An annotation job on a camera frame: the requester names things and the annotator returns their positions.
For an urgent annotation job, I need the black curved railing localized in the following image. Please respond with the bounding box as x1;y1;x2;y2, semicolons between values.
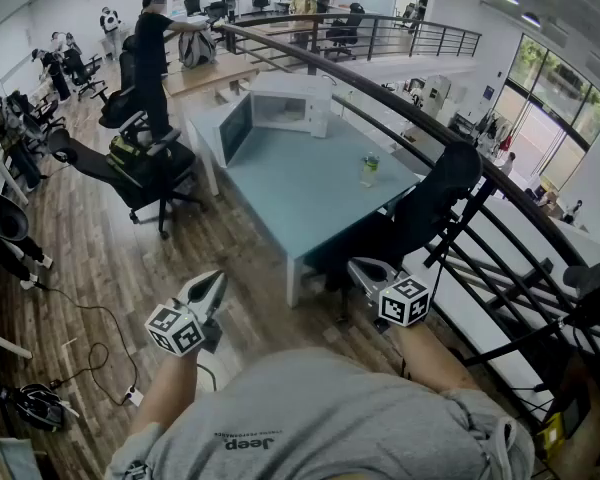
213;21;600;469

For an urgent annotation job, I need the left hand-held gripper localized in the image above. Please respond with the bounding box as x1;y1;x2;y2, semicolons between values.
144;269;229;358

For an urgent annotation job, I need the black balcony railing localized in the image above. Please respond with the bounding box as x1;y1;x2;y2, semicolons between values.
229;11;483;63

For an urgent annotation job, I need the white microwave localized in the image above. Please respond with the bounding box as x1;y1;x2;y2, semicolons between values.
213;71;334;169

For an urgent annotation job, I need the person's right forearm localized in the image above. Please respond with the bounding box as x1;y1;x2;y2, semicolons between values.
389;321;484;405

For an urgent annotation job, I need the grey t-shirt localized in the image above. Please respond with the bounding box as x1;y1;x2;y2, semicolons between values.
103;346;537;480

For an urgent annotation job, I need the green yellow backpack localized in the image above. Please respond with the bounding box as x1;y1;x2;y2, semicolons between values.
106;135;152;182

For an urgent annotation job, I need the grey white backpack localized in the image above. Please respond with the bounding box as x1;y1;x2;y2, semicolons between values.
177;27;218;69

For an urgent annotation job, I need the wooden desk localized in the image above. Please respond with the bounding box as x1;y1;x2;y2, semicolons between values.
162;59;261;103

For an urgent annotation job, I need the person's left forearm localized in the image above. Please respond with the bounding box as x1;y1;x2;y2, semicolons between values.
128;350;202;438

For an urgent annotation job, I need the large glass window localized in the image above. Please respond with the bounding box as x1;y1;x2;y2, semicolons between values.
494;32;600;192

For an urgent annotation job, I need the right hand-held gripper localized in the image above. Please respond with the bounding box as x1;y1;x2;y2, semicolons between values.
347;256;433;335

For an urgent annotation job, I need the white cabinet machine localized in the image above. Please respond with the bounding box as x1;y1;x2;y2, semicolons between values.
422;74;453;119

